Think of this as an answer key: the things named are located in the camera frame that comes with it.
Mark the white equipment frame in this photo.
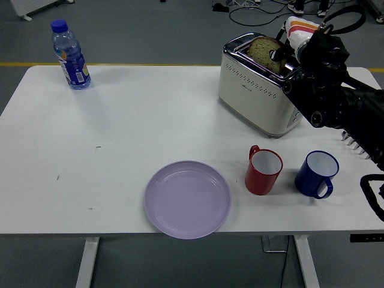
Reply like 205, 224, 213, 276
367, 0, 384, 23

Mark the white furniture base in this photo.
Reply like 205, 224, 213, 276
8, 0, 74, 22

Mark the white cable bundle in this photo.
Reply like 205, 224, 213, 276
226, 0, 262, 8

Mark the black table control panel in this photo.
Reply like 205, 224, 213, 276
349, 233, 384, 242

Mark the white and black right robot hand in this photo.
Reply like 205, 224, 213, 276
269, 16, 319, 62

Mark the person's foot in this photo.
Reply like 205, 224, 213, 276
316, 0, 330, 18
287, 0, 304, 16

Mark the red mug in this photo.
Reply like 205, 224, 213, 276
244, 145, 284, 196

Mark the blue mug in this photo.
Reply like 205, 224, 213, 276
293, 150, 340, 200

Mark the bread slice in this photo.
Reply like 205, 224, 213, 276
246, 36, 287, 74

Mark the white table leg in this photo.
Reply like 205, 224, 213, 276
74, 236, 100, 288
293, 235, 321, 288

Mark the black floor cable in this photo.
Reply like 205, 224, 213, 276
229, 0, 301, 26

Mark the cream and chrome toaster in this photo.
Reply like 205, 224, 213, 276
217, 32, 304, 139

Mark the silver toast rack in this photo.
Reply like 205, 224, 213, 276
341, 130, 370, 158

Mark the clear water bottle blue cap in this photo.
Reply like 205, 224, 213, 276
50, 19, 92, 91

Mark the thin black hanging cable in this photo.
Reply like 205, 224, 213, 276
278, 236, 290, 288

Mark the purple plate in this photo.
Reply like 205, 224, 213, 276
143, 160, 232, 240

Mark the grey metal bracket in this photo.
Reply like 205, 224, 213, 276
260, 235, 290, 253

